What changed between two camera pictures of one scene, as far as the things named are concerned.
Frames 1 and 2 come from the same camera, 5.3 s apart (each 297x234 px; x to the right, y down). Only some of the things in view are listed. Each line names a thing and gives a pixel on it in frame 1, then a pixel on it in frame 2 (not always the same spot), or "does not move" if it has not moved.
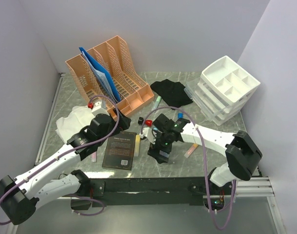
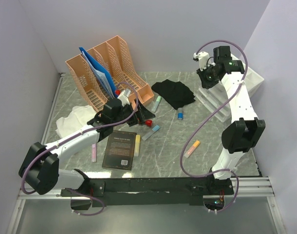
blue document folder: (104, 76) does not move
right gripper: (155, 148) -> (206, 84)
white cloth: (80, 118) does not move
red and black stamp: (148, 123) does not move
